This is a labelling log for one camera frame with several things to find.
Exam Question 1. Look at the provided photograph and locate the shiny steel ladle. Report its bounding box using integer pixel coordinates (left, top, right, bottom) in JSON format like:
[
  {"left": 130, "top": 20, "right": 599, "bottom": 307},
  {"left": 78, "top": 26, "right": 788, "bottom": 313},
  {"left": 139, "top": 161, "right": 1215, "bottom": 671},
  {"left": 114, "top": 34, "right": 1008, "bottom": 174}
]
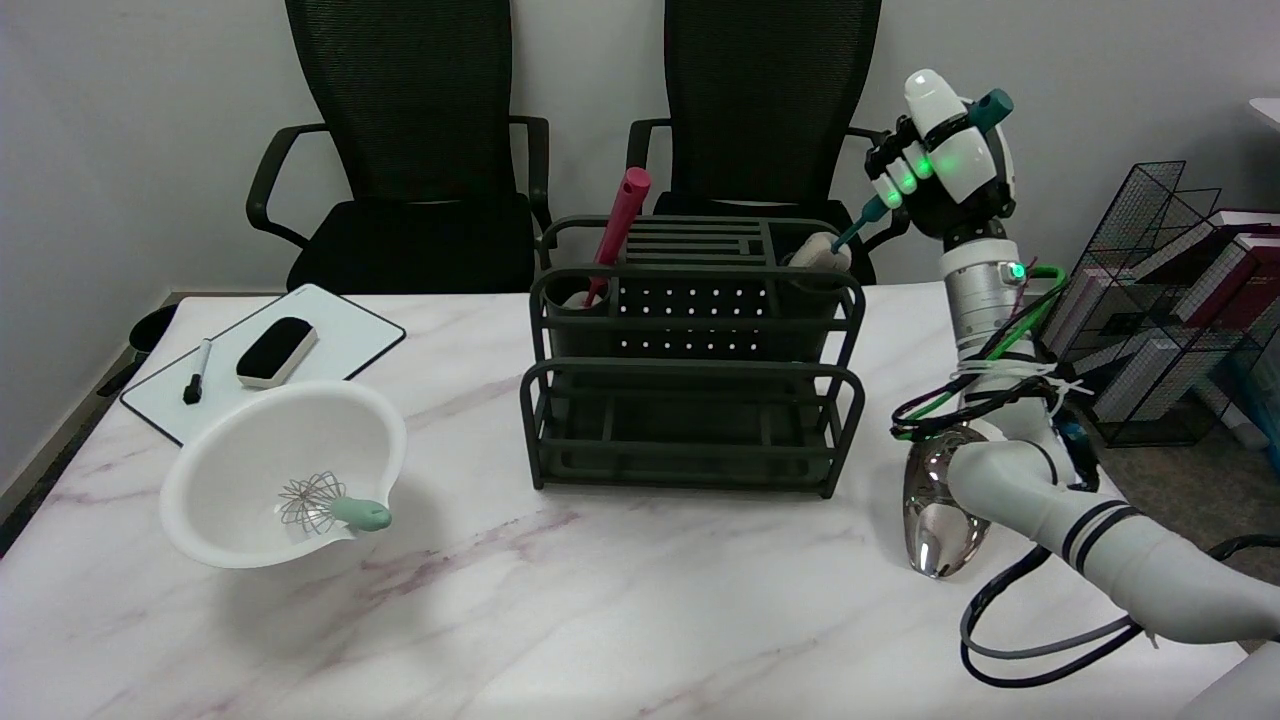
[{"left": 903, "top": 425, "right": 991, "bottom": 579}]

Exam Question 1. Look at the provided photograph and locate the white plastic bowl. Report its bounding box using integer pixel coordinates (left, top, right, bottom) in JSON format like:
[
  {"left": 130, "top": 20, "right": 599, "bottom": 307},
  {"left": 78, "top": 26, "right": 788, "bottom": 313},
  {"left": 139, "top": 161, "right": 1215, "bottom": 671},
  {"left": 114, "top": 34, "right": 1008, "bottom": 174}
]
[{"left": 160, "top": 380, "right": 408, "bottom": 571}]

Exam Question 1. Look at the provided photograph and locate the black mesh office chair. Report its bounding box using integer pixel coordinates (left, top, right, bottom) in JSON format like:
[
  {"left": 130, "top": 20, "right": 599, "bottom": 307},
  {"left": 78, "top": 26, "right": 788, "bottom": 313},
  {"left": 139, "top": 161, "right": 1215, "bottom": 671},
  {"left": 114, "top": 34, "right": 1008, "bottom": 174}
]
[
  {"left": 625, "top": 0, "right": 913, "bottom": 291},
  {"left": 246, "top": 0, "right": 558, "bottom": 295}
]

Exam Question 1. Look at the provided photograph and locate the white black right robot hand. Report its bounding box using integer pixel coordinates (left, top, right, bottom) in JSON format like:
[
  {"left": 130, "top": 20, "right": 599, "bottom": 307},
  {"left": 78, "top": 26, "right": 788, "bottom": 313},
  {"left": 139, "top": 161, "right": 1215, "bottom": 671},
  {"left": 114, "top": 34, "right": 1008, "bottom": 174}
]
[{"left": 865, "top": 68, "right": 1019, "bottom": 246}]

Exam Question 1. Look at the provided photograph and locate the black round floor object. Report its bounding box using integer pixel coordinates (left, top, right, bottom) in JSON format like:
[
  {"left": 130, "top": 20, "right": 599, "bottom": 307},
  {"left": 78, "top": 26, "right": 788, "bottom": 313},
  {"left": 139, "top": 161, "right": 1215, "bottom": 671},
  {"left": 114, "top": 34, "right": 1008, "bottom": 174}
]
[{"left": 95, "top": 303, "right": 181, "bottom": 398}]

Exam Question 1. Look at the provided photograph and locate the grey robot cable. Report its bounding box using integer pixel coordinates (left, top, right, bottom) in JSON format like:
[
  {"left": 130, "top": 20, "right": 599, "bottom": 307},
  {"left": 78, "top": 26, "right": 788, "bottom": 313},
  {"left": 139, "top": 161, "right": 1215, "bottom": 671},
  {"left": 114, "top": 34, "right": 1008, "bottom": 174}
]
[{"left": 965, "top": 570, "right": 1141, "bottom": 662}]

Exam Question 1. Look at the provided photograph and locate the black white board eraser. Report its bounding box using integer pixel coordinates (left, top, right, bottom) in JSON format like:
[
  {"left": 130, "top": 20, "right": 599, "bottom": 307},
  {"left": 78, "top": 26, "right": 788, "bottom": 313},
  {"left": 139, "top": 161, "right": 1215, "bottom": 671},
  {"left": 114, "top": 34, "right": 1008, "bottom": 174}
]
[{"left": 236, "top": 316, "right": 320, "bottom": 390}]

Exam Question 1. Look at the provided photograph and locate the red sponge bottle brush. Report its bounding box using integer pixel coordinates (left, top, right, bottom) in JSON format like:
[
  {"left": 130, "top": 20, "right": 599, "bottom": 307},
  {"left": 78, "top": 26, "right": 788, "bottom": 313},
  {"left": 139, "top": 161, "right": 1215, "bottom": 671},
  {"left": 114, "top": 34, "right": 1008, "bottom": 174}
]
[{"left": 565, "top": 167, "right": 652, "bottom": 309}]

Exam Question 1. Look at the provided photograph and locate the blue sponge bottle brush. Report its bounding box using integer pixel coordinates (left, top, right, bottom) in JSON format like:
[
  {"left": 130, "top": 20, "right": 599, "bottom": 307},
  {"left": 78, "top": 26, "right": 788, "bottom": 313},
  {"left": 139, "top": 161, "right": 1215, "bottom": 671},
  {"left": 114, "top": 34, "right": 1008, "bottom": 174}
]
[{"left": 788, "top": 88, "right": 1014, "bottom": 273}]

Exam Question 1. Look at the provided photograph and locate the dark maroon book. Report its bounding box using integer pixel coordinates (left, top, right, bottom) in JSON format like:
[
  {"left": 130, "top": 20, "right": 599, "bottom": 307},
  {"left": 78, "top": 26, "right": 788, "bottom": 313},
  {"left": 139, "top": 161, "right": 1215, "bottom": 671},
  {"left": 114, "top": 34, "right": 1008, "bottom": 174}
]
[{"left": 1165, "top": 222, "right": 1280, "bottom": 336}]

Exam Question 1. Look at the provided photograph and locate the green robot cable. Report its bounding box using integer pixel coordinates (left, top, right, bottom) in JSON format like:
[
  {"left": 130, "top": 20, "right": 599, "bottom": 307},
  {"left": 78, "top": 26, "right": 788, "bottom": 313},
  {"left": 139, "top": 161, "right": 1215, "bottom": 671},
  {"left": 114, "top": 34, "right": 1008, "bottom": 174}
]
[{"left": 893, "top": 265, "right": 1066, "bottom": 441}]

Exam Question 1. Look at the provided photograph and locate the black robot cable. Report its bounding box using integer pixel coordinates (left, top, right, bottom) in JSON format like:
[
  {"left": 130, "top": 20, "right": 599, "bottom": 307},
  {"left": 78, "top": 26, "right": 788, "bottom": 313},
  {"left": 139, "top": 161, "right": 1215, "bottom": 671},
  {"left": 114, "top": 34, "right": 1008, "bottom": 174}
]
[{"left": 958, "top": 535, "right": 1280, "bottom": 689}]

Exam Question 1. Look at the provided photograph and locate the grey white book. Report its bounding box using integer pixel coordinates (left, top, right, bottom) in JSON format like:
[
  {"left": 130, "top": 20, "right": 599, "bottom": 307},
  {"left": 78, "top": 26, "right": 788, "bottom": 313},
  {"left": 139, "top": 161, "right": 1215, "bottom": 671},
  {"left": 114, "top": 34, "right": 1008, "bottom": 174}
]
[{"left": 1050, "top": 262, "right": 1136, "bottom": 351}]

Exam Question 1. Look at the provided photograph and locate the dark green dish rack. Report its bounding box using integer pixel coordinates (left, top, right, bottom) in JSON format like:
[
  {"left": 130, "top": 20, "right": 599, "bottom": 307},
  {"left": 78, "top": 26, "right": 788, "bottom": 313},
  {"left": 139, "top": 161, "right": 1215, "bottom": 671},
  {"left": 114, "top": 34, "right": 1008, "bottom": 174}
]
[{"left": 520, "top": 215, "right": 867, "bottom": 499}]

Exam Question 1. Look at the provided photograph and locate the teal book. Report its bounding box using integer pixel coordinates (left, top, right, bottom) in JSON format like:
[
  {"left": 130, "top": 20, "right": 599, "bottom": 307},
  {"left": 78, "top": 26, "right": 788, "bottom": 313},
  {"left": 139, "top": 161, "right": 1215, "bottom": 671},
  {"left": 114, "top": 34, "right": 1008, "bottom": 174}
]
[{"left": 1215, "top": 355, "right": 1280, "bottom": 451}]

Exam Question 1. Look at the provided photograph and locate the small white whiteboard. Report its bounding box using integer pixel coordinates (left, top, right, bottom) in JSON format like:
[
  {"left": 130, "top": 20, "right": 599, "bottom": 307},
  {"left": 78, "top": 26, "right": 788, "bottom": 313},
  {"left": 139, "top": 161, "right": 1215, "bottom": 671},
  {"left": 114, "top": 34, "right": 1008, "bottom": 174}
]
[{"left": 120, "top": 284, "right": 407, "bottom": 447}]

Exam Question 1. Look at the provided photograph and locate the wire whisk green handle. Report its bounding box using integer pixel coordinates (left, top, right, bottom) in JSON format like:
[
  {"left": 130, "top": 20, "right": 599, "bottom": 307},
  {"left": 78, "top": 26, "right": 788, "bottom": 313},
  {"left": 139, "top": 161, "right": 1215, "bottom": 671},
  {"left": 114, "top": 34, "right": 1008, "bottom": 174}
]
[{"left": 278, "top": 472, "right": 394, "bottom": 536}]

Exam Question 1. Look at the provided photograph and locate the black wire book rack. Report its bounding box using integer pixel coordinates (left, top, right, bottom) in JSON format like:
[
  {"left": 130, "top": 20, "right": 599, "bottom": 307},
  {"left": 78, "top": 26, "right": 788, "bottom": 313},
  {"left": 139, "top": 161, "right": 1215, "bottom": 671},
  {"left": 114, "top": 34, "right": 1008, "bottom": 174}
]
[{"left": 1035, "top": 160, "right": 1280, "bottom": 449}]

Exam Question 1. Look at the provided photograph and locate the black whiteboard marker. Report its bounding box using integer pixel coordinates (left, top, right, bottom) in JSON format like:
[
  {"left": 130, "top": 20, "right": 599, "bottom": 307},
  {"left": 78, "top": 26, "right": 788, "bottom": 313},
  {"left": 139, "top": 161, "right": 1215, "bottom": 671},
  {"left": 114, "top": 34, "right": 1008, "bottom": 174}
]
[{"left": 183, "top": 338, "right": 214, "bottom": 406}]

